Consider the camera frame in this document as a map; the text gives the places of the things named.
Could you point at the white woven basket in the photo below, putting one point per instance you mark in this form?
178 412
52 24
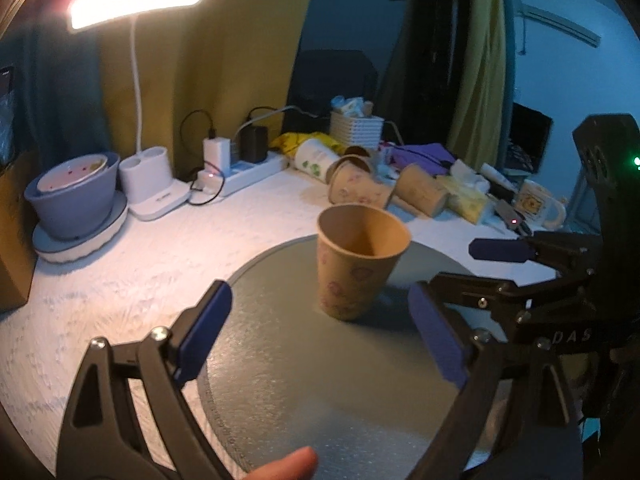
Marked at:
356 130

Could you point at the person's left hand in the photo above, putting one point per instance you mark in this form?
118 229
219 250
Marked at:
287 465

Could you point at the white tube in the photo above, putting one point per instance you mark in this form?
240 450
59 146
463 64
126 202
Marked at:
497 175

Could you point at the yellow tissue packet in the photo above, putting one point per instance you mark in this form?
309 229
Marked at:
467 202

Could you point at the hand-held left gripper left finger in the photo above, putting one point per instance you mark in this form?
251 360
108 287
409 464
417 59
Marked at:
202 332

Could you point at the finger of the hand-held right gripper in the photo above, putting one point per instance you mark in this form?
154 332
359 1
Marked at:
495 250
470 292

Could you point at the white desk lamp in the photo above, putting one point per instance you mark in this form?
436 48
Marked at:
150 190

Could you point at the white speckled dish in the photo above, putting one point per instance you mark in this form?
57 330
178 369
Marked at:
70 175

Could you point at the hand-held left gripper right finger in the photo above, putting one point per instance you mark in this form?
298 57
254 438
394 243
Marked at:
437 332

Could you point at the blue bowl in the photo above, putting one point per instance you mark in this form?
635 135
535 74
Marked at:
75 212

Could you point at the white power strip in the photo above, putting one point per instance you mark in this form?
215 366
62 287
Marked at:
250 175

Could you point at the white charger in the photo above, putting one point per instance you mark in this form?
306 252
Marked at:
216 152

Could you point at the yellow bag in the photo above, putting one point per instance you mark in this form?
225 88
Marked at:
295 142

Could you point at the small device with red light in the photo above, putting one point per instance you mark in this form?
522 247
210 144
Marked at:
512 219

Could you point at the white round base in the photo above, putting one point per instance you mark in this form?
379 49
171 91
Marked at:
107 232

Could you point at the cardboard box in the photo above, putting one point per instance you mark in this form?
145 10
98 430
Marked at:
12 240

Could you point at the black power adapter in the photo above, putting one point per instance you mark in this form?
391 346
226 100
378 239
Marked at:
254 144

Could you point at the white air conditioner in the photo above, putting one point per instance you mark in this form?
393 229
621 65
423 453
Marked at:
557 22

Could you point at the round grey mat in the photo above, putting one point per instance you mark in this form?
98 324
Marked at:
310 375

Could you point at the brown printed paper cup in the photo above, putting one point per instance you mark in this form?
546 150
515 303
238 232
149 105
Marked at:
350 280
357 187

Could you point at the black monitor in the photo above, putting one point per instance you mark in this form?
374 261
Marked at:
530 132

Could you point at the white yellow-print mug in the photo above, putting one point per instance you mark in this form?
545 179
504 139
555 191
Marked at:
537 205

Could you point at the purple cloth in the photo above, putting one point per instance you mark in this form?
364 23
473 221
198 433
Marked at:
420 152

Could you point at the white green-print paper cup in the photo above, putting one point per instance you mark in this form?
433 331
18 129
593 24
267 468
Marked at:
312 160

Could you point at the brown plain paper cup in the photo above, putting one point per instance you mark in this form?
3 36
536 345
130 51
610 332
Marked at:
420 191

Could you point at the tissue packs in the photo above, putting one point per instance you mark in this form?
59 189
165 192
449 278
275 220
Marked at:
350 105

